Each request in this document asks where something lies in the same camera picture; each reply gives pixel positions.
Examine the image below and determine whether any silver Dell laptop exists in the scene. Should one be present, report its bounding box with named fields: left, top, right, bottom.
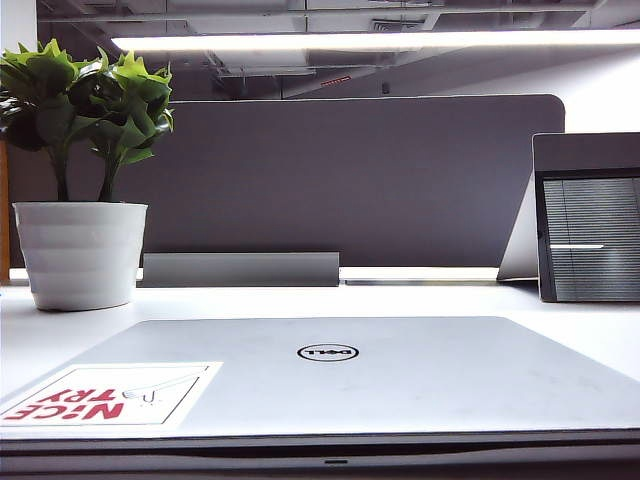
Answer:
left=0, top=315, right=640, bottom=474

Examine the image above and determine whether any grey desk divider panel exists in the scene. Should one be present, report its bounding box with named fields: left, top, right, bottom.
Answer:
left=8, top=93, right=566, bottom=269

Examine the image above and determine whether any long ceiling light strip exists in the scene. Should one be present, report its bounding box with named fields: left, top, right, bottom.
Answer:
left=109, top=28, right=640, bottom=53

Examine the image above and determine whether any white ribbed plant pot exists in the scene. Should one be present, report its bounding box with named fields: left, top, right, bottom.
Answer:
left=12, top=200, right=149, bottom=312

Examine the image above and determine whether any white Nice Try sticker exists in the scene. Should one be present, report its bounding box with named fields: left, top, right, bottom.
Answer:
left=0, top=360, right=225, bottom=429

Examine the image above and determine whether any black tablet with screen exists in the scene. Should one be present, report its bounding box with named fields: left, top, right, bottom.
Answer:
left=531, top=131, right=640, bottom=303

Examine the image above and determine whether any green artificial plant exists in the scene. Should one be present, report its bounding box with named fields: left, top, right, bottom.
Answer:
left=0, top=38, right=176, bottom=204

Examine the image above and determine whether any brown wooden panel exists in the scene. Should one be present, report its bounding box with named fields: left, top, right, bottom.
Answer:
left=0, top=139, right=12, bottom=284

